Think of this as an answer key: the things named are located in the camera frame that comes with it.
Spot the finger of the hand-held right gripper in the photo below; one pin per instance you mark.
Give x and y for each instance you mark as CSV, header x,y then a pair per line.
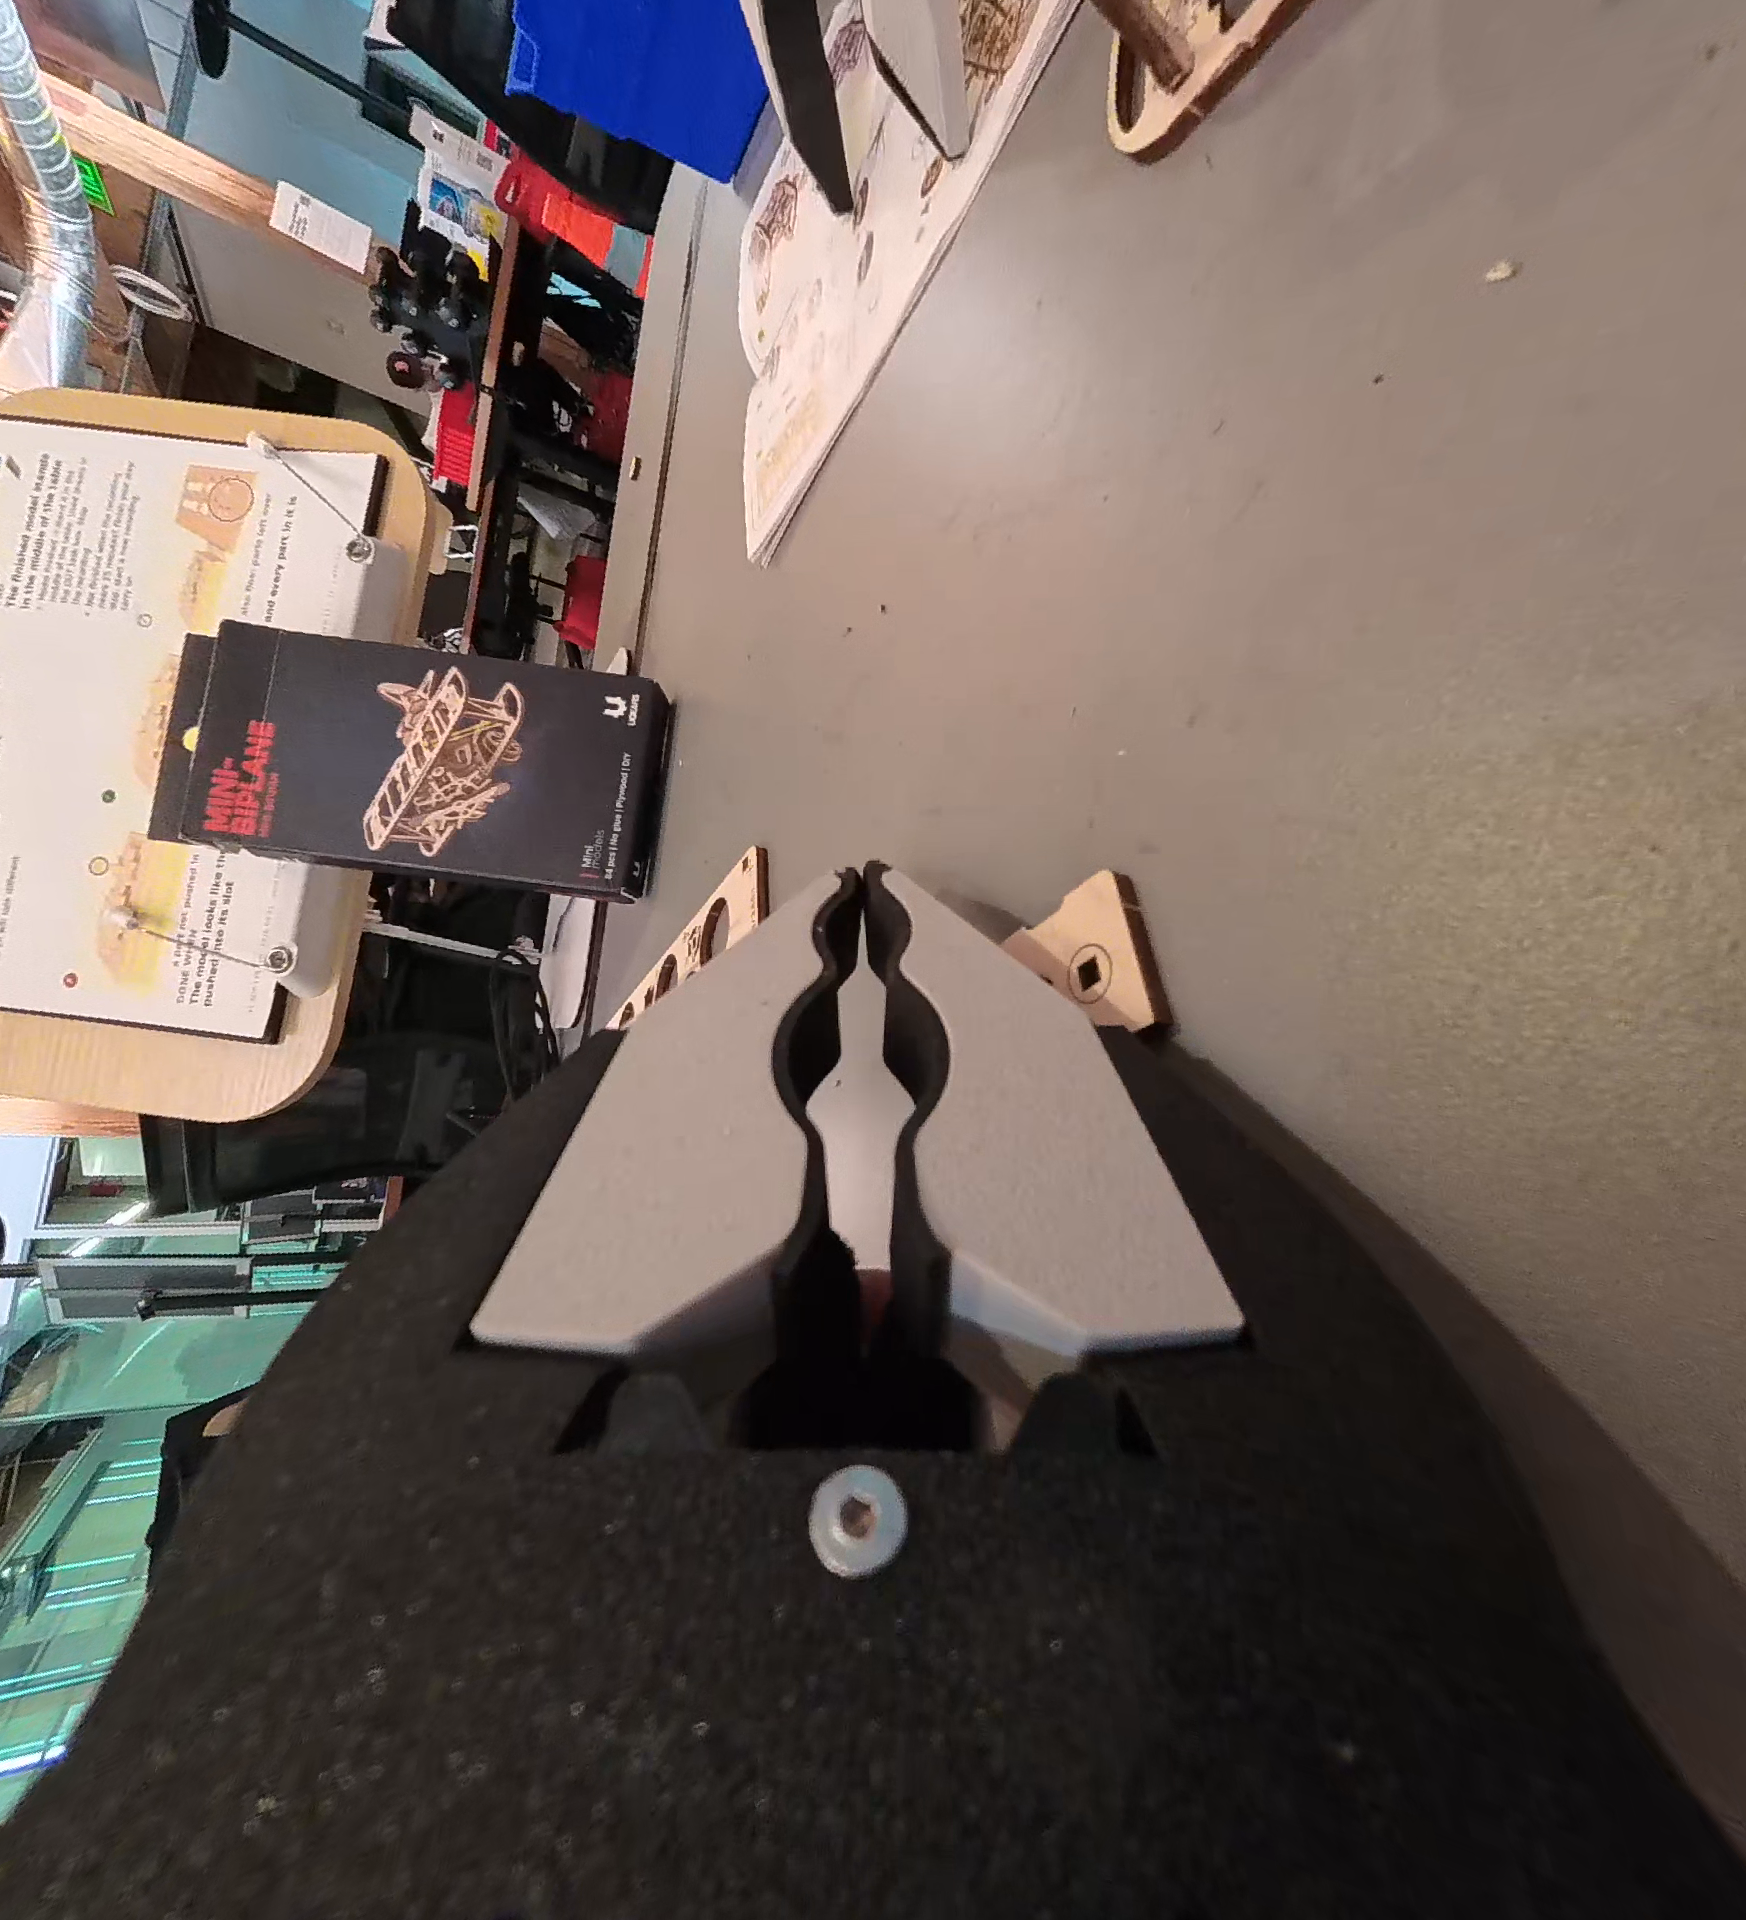
x,y
763,30
919,60

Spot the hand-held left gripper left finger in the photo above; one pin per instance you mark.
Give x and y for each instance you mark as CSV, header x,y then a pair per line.
x,y
633,1201

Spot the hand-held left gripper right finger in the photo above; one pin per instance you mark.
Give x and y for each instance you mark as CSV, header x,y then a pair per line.
x,y
1069,1201

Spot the wooden biplane model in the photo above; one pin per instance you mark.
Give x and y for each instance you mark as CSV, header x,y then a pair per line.
x,y
1151,38

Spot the grey desk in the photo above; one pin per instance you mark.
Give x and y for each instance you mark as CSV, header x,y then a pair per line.
x,y
1262,600

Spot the blue plastic bin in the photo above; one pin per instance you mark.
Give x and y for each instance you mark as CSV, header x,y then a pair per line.
x,y
633,74

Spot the small wooden offcut piece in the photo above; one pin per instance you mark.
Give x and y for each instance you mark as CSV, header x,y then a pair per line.
x,y
1113,939

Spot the wooden sheet with round holes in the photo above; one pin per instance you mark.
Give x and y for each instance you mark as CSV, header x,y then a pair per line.
x,y
738,900

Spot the white instruction booklet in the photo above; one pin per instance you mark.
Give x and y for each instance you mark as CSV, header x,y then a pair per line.
x,y
829,374

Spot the white paper sign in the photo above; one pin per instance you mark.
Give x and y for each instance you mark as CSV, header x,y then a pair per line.
x,y
321,229

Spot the black biplane product box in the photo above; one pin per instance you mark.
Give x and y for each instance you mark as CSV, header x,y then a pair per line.
x,y
333,750

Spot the wooden instruction board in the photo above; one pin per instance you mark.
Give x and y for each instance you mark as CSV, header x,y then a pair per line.
x,y
63,674

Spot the silver flexible duct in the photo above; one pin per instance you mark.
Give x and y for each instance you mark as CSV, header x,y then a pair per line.
x,y
48,181

